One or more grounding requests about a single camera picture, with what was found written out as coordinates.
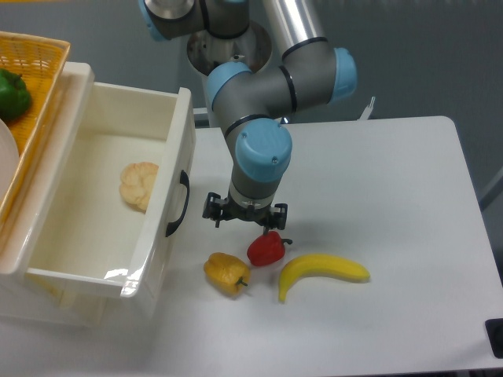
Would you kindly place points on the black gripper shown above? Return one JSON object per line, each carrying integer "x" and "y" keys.
{"x": 218, "y": 210}

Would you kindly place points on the white top drawer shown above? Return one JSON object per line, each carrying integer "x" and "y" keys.
{"x": 92, "y": 241}

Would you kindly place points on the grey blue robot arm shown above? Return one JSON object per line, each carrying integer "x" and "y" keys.
{"x": 252, "y": 79}

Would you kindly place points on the white drawer cabinet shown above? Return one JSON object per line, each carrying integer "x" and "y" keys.
{"x": 26, "y": 295}

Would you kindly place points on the red bell pepper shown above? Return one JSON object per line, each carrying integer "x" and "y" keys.
{"x": 267, "y": 249}

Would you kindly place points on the yellow bell pepper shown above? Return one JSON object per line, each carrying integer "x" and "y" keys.
{"x": 227, "y": 273}

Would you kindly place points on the yellow banana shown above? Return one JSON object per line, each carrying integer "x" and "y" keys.
{"x": 319, "y": 265}

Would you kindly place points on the beige bread roll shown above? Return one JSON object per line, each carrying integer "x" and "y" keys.
{"x": 136, "y": 183}

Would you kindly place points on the white plate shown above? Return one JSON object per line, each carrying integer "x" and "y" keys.
{"x": 9, "y": 158}

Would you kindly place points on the yellow woven basket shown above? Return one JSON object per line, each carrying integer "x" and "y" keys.
{"x": 39, "y": 62}

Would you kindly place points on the green bell pepper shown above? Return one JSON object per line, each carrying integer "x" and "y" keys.
{"x": 15, "y": 97}

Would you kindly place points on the black corner object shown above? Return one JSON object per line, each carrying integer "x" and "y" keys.
{"x": 494, "y": 330}

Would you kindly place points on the white metal bracket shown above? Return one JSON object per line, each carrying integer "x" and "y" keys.
{"x": 368, "y": 110}

